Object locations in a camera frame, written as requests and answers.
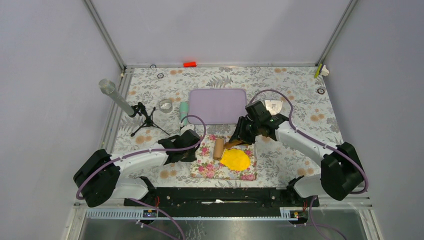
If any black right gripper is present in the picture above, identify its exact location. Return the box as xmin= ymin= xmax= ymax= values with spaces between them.
xmin=229 ymin=116 xmax=262 ymax=147

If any wooden dough roller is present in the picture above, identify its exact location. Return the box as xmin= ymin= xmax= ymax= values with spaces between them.
xmin=212 ymin=138 xmax=242 ymax=160

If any floral rectangular tray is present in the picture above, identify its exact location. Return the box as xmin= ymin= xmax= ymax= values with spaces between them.
xmin=190 ymin=134 xmax=257 ymax=181

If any yellow dough piece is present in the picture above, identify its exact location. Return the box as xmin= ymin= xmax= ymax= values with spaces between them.
xmin=220 ymin=149 xmax=251 ymax=171

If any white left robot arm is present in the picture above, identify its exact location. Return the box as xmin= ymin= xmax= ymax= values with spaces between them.
xmin=73 ymin=129 xmax=203 ymax=208

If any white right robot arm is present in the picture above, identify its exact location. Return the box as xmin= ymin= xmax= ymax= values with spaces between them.
xmin=224 ymin=101 xmax=365 ymax=206

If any purple plastic tray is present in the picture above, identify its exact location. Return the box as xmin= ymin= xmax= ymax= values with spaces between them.
xmin=188 ymin=88 xmax=247 ymax=125

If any black mini tripod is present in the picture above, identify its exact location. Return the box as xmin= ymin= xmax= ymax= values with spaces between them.
xmin=130 ymin=102 xmax=170 ymax=137

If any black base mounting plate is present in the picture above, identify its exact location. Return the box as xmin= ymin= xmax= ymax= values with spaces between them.
xmin=123 ymin=187 xmax=319 ymax=218

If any red block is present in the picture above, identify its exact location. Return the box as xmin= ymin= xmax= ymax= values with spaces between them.
xmin=183 ymin=61 xmax=197 ymax=68

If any white yellow corner clip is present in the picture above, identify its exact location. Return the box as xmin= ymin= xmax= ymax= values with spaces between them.
xmin=314 ymin=63 xmax=330 ymax=79

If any silver microphone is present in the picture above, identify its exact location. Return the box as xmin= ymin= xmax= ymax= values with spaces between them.
xmin=98 ymin=78 xmax=136 ymax=118

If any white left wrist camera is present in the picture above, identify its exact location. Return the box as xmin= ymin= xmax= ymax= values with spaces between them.
xmin=180 ymin=124 xmax=196 ymax=136

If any metal spatula wooden handle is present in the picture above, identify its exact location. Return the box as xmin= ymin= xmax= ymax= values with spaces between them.
xmin=264 ymin=99 xmax=283 ymax=115

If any teal handled tool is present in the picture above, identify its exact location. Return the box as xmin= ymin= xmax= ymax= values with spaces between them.
xmin=179 ymin=101 xmax=189 ymax=125

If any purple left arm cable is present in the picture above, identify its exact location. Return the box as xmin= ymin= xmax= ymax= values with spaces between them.
xmin=75 ymin=115 xmax=208 ymax=240

